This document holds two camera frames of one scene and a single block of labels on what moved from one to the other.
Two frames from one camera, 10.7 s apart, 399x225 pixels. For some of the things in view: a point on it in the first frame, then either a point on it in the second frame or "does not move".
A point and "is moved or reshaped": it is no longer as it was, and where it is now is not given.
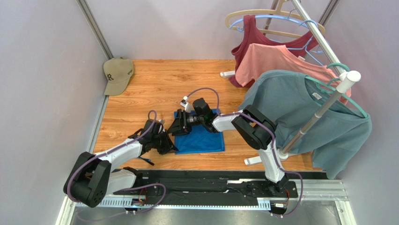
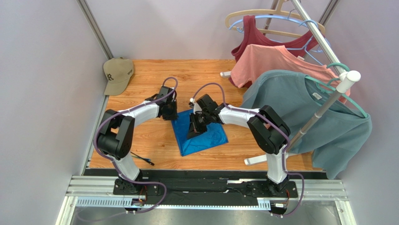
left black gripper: (169, 146) → (173, 116)
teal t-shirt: (295, 101) does not move
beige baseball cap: (118, 71) does not move
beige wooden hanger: (275, 10) does not move
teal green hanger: (325, 87) does not move
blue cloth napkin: (201, 139) is moved or reshaped
